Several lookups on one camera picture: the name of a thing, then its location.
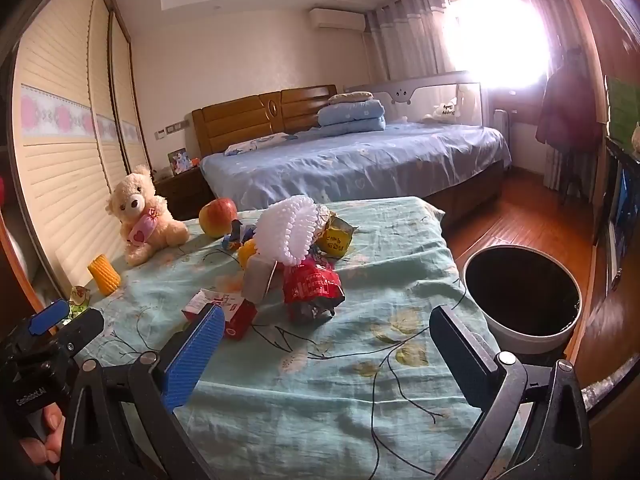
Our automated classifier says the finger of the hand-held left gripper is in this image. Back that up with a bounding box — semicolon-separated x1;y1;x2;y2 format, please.
52;308;105;361
10;299;71;348

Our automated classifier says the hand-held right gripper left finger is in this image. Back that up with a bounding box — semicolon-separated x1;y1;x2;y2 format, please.
60;304;226;480

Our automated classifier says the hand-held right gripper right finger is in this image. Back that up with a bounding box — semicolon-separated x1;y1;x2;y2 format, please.
429;305;593;480

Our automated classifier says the white waste bin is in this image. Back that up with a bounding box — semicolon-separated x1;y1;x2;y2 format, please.
462;246;583;356

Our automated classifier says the red and white box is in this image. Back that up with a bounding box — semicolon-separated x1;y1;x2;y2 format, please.
181;289;258;339

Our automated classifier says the grey carton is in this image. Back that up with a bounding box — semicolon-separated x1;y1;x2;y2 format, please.
241;255;281;305

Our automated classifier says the blue and brown wrapper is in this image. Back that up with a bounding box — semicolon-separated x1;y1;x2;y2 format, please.
221;221;255;252

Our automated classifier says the red and white snack packet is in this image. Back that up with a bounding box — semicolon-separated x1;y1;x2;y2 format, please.
282;255;347;322

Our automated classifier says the white foam fruit net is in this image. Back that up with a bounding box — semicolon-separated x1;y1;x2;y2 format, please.
255;195;331;266

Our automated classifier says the yellow green snack packet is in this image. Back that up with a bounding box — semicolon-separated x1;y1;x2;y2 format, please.
315;212;358;260

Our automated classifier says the person's left hand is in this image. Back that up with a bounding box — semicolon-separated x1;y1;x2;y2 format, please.
22;405;66;466

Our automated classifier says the green candy wrapper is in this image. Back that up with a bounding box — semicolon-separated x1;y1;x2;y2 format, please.
69;285;91;318

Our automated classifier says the yellow corn toy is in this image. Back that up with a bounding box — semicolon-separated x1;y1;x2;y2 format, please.
87;254;122;295

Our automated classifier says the teal floral cloth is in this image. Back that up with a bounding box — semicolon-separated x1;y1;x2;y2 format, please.
75;196;506;480

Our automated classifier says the cream teddy bear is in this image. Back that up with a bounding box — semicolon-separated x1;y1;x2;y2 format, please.
106;164;190;267

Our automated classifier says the red apple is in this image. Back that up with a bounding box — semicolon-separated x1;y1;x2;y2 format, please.
198;198;239;239

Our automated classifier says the cream slatted wardrobe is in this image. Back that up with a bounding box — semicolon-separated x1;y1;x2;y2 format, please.
10;0;151;301

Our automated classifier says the wooden nightstand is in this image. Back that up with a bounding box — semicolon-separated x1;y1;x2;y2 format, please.
152;165;216;208

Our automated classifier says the patterned curtain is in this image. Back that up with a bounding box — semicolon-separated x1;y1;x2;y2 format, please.
365;0;451;81
517;0;603;201

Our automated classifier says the black cabinet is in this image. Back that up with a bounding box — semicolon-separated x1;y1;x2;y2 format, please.
595;135;640;301

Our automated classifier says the blue sheet bed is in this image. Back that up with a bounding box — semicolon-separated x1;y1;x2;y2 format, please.
200;122;513;226

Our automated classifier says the white printed pillow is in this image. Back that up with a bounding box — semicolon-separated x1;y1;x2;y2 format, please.
223;132;291;156

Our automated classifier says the wooden headboard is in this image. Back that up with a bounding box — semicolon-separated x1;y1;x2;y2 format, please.
192;85;338;161

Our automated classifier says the white plush toy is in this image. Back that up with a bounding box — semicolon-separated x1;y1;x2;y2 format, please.
422;97;461;123

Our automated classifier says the folded blue quilt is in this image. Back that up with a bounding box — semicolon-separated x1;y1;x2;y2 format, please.
317;99;387;136

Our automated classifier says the dark red coat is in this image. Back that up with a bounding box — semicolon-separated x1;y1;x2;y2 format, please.
536;47;603;151

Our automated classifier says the beige pillow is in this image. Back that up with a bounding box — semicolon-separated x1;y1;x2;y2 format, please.
328;91;374;106

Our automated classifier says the stack of green boxes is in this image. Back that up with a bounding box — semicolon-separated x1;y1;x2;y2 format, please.
605;76;640;143

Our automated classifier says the bright window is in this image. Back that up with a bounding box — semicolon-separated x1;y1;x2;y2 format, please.
445;0;556;93

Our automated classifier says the white air conditioner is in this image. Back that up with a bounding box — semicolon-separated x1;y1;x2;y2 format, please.
309;7;366;30

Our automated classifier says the photo frame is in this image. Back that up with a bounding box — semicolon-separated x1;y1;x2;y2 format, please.
167;148;191;176

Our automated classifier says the wall switch panel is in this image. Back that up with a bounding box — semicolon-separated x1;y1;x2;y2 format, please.
155;120;188;140

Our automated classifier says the grey bed guard rail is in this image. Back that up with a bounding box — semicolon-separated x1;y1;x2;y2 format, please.
345;71;485;126

